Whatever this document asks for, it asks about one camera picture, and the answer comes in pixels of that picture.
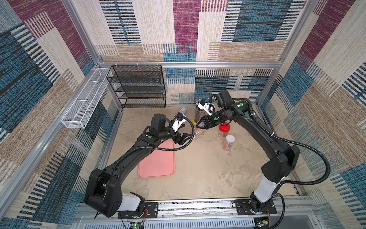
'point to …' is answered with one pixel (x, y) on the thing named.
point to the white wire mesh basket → (78, 114)
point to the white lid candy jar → (229, 140)
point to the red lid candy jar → (224, 127)
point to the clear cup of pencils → (198, 112)
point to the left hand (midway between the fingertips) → (187, 129)
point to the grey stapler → (183, 110)
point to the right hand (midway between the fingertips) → (203, 126)
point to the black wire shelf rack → (138, 86)
